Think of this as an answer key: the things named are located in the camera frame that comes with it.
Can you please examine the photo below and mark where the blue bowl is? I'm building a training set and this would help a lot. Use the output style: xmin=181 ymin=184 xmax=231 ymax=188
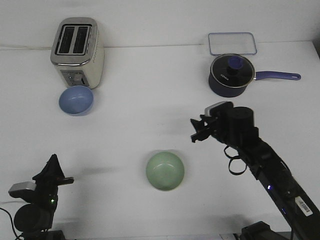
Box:
xmin=58 ymin=85 xmax=95 ymax=117

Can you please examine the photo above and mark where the glass pot lid blue knob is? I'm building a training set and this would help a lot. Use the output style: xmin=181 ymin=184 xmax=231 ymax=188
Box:
xmin=210 ymin=53 xmax=255 ymax=88

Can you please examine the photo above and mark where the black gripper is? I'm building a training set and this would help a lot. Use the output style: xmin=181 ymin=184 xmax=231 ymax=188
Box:
xmin=190 ymin=105 xmax=234 ymax=143
xmin=32 ymin=154 xmax=74 ymax=200

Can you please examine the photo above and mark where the silver cream two-slot toaster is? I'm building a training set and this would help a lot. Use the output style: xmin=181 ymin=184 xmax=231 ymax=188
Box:
xmin=50 ymin=17 xmax=105 ymax=89

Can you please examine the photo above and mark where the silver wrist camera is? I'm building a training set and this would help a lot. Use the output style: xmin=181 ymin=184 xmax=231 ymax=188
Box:
xmin=204 ymin=101 xmax=234 ymax=117
xmin=8 ymin=181 xmax=37 ymax=199

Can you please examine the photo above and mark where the dark blue saucepan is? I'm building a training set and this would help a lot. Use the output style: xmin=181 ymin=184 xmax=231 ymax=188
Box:
xmin=208 ymin=68 xmax=301 ymax=98

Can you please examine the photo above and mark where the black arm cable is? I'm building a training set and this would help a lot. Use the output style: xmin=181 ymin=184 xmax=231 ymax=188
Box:
xmin=223 ymin=144 xmax=248 ymax=176
xmin=0 ymin=207 xmax=26 ymax=240

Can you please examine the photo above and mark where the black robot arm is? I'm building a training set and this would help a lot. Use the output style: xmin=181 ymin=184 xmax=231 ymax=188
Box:
xmin=190 ymin=101 xmax=320 ymax=240
xmin=8 ymin=154 xmax=74 ymax=240

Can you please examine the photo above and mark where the clear rectangular container lid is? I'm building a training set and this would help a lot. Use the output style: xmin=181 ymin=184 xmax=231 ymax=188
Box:
xmin=208 ymin=32 xmax=258 ymax=56

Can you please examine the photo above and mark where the green bowl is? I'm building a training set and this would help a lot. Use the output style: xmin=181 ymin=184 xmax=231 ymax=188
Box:
xmin=145 ymin=151 xmax=185 ymax=191

